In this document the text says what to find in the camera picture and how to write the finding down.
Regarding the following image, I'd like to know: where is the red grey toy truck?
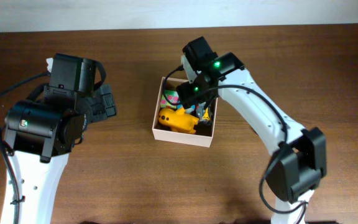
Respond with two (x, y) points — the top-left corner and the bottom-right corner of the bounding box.
(195, 103), (213, 126)

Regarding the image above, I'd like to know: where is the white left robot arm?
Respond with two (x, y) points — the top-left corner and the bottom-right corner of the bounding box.
(0, 83), (117, 223)

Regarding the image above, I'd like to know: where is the colourful puzzle cube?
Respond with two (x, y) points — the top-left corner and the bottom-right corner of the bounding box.
(160, 90), (179, 110)

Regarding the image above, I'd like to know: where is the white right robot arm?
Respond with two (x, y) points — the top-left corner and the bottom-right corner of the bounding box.
(177, 52), (327, 223)

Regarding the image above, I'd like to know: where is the blue penguin ball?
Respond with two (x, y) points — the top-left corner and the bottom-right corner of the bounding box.
(177, 105), (195, 114)

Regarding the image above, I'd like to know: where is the beige cardboard box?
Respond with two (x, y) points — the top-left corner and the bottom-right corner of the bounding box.
(152, 77), (218, 147)

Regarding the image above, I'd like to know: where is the yellow plastic toy animal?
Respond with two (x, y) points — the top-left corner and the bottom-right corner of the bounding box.
(158, 108), (199, 134)

